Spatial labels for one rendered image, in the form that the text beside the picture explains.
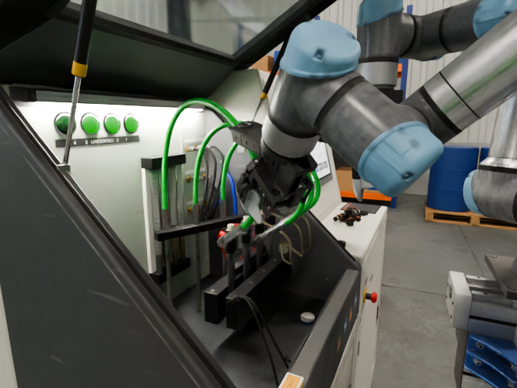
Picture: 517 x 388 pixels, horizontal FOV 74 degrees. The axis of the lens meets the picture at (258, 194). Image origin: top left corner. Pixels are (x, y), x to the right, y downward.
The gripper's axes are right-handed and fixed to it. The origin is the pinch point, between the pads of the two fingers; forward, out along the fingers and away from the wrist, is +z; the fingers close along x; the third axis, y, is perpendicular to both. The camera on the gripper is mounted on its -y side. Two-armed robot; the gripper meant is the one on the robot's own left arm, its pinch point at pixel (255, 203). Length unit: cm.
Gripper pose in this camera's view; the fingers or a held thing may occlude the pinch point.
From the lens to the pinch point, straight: 64.1
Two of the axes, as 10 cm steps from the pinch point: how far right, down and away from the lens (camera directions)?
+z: -1.9, 5.4, 8.2
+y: 4.8, 7.8, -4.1
